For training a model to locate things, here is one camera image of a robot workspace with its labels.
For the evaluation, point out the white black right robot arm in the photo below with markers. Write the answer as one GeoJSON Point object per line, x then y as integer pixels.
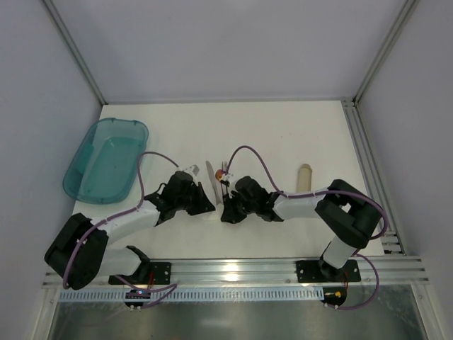
{"type": "Point", "coordinates": [348, 213]}

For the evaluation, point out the left black controller board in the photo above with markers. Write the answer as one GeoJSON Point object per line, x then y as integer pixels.
{"type": "Point", "coordinates": [135, 299]}

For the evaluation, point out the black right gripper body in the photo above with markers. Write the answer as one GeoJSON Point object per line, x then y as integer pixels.
{"type": "Point", "coordinates": [234, 206]}

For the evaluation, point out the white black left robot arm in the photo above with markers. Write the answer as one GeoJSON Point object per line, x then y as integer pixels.
{"type": "Point", "coordinates": [81, 251]}

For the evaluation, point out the silver table knife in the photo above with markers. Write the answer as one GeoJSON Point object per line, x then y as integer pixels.
{"type": "Point", "coordinates": [213, 181]}

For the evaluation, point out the white slotted cable duct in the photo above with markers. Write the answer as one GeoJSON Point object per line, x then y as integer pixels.
{"type": "Point", "coordinates": [242, 294]}

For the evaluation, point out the black controller board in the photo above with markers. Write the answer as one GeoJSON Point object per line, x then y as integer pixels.
{"type": "Point", "coordinates": [135, 299]}
{"type": "Point", "coordinates": [334, 296]}

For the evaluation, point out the beige oval cutlery tray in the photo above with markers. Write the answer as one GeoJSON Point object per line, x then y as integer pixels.
{"type": "Point", "coordinates": [304, 178]}

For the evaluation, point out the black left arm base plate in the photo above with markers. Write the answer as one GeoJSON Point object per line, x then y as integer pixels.
{"type": "Point", "coordinates": [159, 272]}

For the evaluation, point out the teal transparent plastic bin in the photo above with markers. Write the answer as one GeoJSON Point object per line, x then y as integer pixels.
{"type": "Point", "coordinates": [104, 167]}

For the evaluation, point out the aluminium left corner post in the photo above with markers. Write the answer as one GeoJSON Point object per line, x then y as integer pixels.
{"type": "Point", "coordinates": [73, 49]}

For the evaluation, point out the right black controller board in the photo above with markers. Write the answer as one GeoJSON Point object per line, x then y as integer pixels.
{"type": "Point", "coordinates": [334, 296]}

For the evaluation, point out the aluminium rail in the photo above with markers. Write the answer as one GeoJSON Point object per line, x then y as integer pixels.
{"type": "Point", "coordinates": [374, 183]}
{"type": "Point", "coordinates": [389, 269]}

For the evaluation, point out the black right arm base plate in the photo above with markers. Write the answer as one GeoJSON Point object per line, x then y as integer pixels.
{"type": "Point", "coordinates": [318, 271]}

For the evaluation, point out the black fork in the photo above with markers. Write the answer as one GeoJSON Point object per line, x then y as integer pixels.
{"type": "Point", "coordinates": [225, 189]}

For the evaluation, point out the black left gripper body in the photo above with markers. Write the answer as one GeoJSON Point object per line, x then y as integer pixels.
{"type": "Point", "coordinates": [197, 197]}

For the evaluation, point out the aluminium right corner post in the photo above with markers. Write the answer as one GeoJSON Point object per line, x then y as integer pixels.
{"type": "Point", "coordinates": [399, 23]}

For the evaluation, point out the aluminium right side rail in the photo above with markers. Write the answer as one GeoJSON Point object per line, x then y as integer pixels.
{"type": "Point", "coordinates": [374, 183]}

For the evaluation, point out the aluminium corner post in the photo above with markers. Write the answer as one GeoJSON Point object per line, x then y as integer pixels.
{"type": "Point", "coordinates": [399, 23]}
{"type": "Point", "coordinates": [73, 49]}

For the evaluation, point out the iridescent pink spoon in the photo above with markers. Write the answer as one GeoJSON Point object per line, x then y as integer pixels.
{"type": "Point", "coordinates": [221, 176]}

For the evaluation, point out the aluminium front rail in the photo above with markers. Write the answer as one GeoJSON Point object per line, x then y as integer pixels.
{"type": "Point", "coordinates": [389, 269]}

